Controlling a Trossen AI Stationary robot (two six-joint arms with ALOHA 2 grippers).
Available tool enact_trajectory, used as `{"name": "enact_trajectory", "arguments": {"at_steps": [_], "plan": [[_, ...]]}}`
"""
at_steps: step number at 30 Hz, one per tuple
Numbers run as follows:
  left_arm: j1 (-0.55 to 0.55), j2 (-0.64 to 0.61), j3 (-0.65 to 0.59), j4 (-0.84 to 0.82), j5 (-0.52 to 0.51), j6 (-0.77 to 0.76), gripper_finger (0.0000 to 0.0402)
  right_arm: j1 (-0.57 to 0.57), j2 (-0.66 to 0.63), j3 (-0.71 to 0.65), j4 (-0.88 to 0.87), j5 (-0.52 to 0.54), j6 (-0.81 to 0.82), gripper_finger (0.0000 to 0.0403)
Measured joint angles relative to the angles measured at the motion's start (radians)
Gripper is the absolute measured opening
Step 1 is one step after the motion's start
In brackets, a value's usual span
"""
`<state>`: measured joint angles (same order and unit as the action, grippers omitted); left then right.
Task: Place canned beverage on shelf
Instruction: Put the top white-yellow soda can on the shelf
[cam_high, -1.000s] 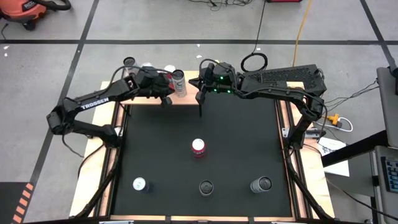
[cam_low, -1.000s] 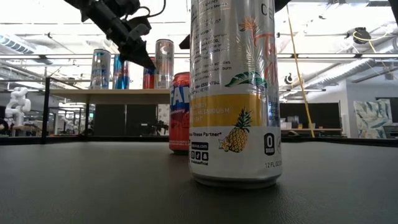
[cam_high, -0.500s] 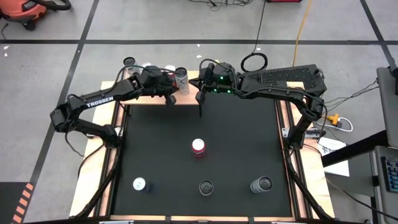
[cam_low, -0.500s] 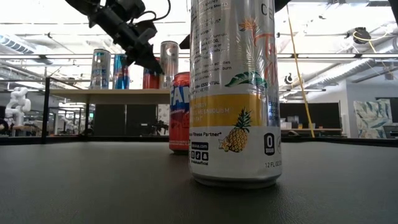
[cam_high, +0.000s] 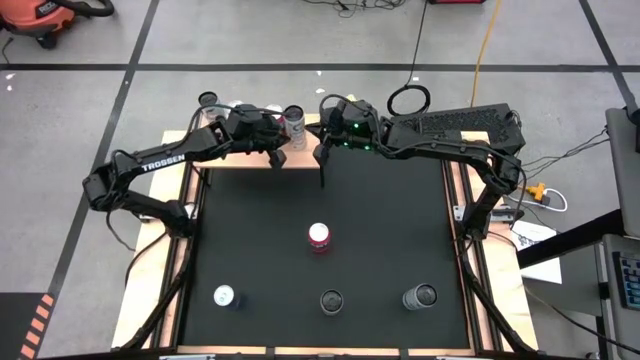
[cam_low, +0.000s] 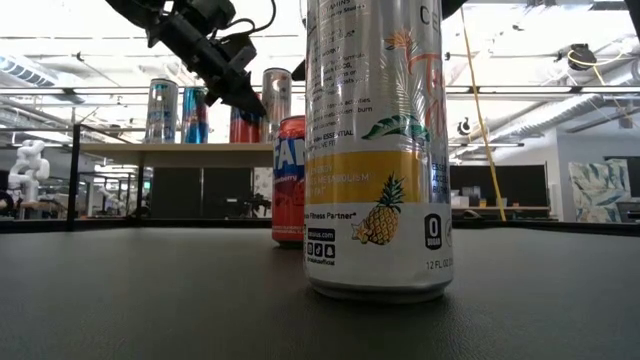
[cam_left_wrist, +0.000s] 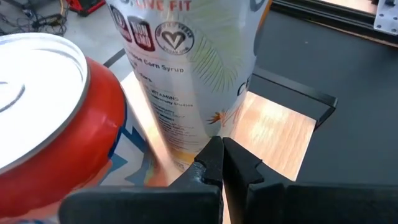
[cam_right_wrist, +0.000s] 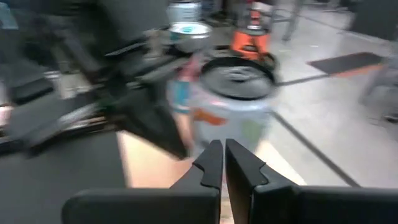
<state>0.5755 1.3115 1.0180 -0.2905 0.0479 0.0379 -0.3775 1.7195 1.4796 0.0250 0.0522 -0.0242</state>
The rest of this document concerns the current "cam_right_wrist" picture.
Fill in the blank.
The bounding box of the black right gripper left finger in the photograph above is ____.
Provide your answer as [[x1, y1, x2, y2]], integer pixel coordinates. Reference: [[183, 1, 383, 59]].
[[62, 139, 224, 224]]

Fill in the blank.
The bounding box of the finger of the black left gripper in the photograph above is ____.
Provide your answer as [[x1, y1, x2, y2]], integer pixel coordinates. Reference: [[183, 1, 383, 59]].
[[124, 102, 190, 159]]

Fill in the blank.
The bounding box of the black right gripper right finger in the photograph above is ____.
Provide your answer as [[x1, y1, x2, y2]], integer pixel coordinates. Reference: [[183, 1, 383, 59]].
[[225, 139, 398, 224]]

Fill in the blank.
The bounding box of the silver Celsius Tropical Vibe can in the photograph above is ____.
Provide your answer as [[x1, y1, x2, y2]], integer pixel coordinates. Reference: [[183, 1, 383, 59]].
[[189, 57, 277, 156]]

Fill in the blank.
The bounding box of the orange shop vacuum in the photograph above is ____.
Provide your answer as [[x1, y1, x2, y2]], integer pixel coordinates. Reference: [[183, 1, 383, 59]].
[[228, 9, 279, 71]]

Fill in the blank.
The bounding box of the black orange-striped floor mat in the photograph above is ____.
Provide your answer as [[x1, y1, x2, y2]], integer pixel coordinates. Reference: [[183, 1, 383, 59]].
[[307, 52, 385, 78]]

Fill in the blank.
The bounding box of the wooden shelf black frame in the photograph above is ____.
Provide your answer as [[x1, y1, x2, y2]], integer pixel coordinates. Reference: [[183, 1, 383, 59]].
[[116, 129, 307, 224]]

